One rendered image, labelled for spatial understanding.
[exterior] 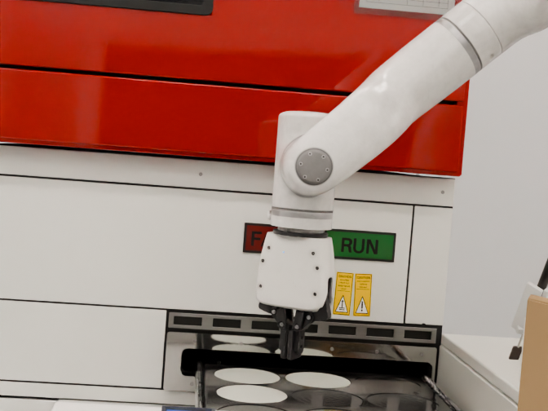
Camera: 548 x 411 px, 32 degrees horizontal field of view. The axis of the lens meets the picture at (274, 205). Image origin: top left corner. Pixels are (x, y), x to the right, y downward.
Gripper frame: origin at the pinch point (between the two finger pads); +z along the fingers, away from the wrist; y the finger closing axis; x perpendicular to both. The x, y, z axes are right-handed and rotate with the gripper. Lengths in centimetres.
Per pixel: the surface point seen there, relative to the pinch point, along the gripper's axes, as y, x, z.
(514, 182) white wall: -22, 193, -23
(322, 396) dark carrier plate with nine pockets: 2.3, 6.4, 8.1
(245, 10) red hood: -18, 12, -47
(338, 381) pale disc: 0.0, 16.6, 8.1
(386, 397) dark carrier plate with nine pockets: 9.4, 12.9, 8.1
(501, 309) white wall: -22, 193, 19
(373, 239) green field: -1.0, 28.5, -13.1
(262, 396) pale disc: -3.8, -0.2, 8.1
